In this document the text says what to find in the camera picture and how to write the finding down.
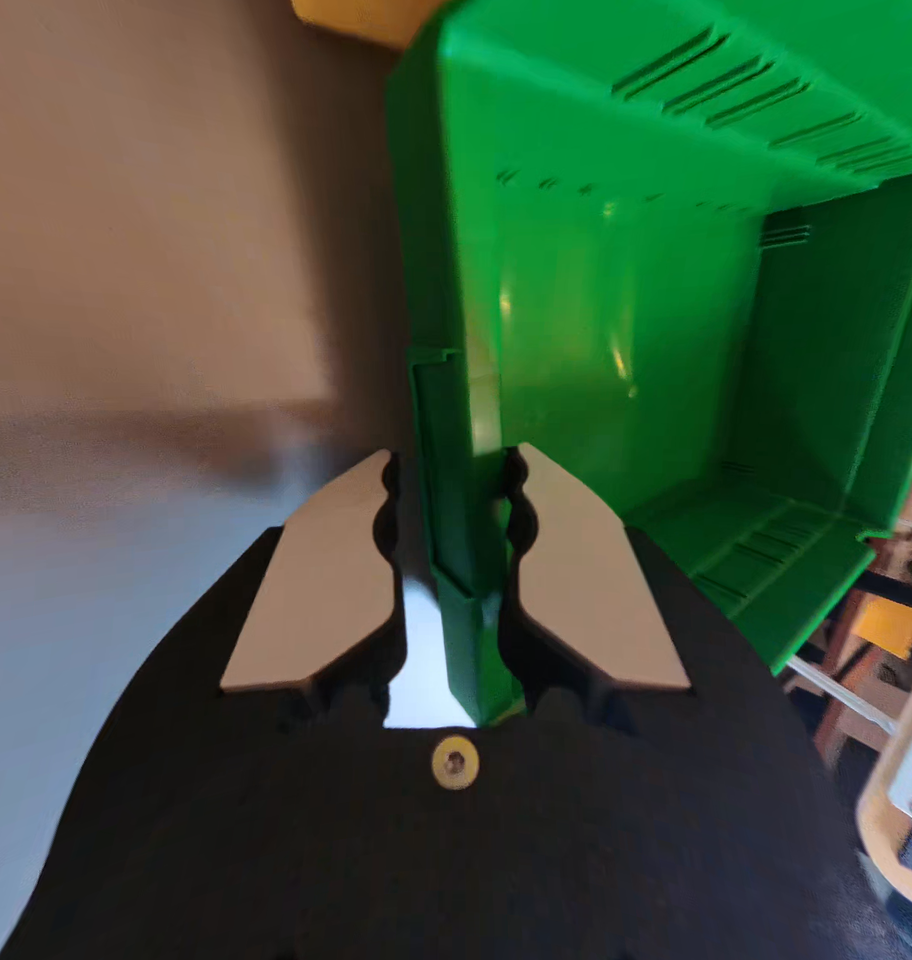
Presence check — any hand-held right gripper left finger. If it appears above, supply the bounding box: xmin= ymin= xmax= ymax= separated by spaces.
xmin=219 ymin=449 xmax=410 ymax=709

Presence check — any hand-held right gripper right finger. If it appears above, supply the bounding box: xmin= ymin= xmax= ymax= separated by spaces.
xmin=497 ymin=441 xmax=694 ymax=709

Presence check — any green plastic bin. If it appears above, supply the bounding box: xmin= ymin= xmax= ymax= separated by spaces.
xmin=384 ymin=0 xmax=912 ymax=730

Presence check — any yellow plastic bin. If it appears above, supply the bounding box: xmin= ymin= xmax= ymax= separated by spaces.
xmin=290 ymin=0 xmax=460 ymax=55

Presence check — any black panel with wooden rim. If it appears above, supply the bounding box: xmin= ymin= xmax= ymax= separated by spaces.
xmin=855 ymin=693 xmax=912 ymax=919

